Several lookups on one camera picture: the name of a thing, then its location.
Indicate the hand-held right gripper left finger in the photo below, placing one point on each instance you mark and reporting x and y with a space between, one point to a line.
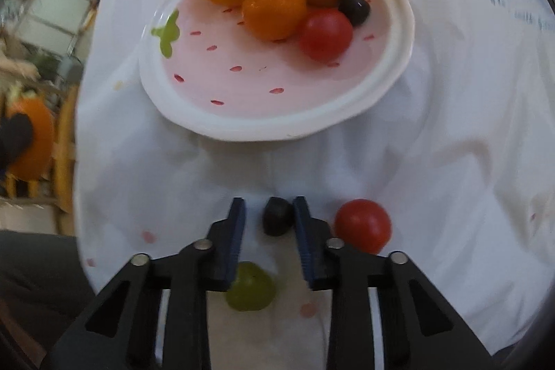
232 248

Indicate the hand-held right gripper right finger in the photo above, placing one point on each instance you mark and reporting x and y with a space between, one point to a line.
305 248

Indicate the dark purple grape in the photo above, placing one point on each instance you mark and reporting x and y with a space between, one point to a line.
354 9
276 216

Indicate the green grape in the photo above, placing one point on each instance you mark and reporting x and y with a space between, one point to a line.
256 287

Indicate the red cherry tomato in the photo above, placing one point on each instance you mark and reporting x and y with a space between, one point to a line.
326 35
363 226

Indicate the pink strawberry print plate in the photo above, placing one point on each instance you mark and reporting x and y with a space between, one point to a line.
260 84

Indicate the small tangerine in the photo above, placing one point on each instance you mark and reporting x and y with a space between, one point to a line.
274 9

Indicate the white printed blanket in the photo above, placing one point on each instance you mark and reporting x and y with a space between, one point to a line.
433 179

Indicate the yellow wooden chair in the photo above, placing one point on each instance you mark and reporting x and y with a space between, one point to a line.
65 153

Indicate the person's grey trouser leg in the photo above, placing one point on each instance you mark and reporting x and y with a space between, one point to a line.
34 279

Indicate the orange round cushion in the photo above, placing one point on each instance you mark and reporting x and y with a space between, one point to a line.
39 144

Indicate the white kitchen cabinet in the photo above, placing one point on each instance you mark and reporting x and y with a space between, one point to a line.
56 10

